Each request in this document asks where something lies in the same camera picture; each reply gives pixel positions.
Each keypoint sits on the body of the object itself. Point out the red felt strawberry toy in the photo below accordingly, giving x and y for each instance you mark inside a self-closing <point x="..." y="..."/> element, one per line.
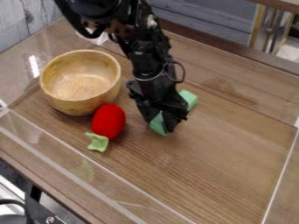
<point x="107" y="125"/>

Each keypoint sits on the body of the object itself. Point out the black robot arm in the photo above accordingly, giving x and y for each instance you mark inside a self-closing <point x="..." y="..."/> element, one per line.
<point x="131" y="25"/>

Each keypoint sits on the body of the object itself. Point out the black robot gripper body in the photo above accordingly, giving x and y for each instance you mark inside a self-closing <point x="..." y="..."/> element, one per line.
<point x="155" y="75"/>

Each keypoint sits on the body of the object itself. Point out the gold metal frame background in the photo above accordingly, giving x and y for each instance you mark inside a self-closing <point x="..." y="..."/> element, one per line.
<point x="271" y="27"/>

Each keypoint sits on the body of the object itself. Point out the black table leg bracket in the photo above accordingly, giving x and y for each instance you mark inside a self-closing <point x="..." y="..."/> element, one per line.
<point x="22" y="208"/>

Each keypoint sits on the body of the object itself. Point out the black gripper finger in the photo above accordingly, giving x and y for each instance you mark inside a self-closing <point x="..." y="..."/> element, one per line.
<point x="148" y="110"/>
<point x="172" y="117"/>

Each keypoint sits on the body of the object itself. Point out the brown wooden bowl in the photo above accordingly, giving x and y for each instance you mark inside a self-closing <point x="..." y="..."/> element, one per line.
<point x="80" y="80"/>

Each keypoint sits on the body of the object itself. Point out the green rectangular stick block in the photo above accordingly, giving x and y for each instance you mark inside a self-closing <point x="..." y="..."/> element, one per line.
<point x="190" y="99"/>

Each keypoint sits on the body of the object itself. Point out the clear acrylic front barrier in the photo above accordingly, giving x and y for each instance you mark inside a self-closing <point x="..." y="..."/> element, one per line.
<point x="56" y="162"/>

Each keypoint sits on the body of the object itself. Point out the clear acrylic corner stand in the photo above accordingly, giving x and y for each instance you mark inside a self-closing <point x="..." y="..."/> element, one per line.
<point x="95" y="36"/>

